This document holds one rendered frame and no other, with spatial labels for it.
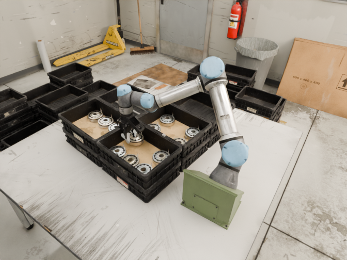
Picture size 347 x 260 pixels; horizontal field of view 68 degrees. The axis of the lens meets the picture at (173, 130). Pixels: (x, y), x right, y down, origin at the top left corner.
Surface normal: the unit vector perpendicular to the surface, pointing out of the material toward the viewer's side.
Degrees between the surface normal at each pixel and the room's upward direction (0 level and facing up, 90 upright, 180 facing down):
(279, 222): 0
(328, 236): 0
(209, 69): 40
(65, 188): 0
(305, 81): 76
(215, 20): 90
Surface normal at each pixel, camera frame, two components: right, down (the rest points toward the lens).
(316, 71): -0.54, 0.33
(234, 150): -0.18, 0.01
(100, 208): 0.03, -0.79
